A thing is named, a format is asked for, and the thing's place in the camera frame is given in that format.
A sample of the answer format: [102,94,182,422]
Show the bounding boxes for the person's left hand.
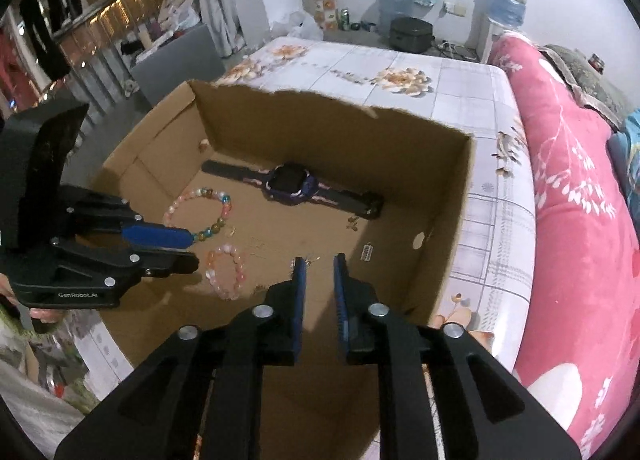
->
[0,272,65,327]

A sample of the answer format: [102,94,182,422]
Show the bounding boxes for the blue patterned pillow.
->
[607,110,640,201]

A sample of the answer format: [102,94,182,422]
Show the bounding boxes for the floral checked bed sheet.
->
[75,37,538,391]

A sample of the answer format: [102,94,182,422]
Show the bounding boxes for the brown cardboard box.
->
[90,80,478,460]

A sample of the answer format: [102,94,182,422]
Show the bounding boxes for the clear water jug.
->
[377,0,416,33]

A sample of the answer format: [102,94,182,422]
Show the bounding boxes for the grey patterned cushion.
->
[542,44,633,133]

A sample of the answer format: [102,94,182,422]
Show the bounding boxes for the metal railing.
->
[50,0,171,105]

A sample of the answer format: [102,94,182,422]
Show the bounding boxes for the tangled cables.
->
[435,40,481,61]

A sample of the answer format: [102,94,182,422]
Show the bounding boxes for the grey cabinet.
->
[130,22,226,108]

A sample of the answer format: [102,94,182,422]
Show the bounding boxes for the red garment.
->
[0,32,31,100]

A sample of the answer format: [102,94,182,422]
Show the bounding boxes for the pink floral blanket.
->
[487,32,640,460]

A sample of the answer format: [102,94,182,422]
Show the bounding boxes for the pink bead bracelet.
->
[204,242,248,301]

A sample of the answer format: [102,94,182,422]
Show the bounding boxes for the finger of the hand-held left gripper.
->
[54,184,196,251]
[49,237,202,287]

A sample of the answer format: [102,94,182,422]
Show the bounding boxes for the black rice cooker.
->
[389,16,435,54]

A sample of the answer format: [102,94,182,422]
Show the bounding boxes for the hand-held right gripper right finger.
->
[332,253,583,460]

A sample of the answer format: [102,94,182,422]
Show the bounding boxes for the black hanging garment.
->
[17,0,83,80]

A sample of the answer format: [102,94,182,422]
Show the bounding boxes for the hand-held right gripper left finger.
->
[54,256,308,460]

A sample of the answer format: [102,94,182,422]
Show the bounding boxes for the multicolour bead bracelet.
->
[162,186,233,243]

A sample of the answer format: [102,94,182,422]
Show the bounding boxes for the thin chain necklace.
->
[225,224,267,261]

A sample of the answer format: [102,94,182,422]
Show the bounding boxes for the dark purple smartwatch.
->
[201,160,385,219]

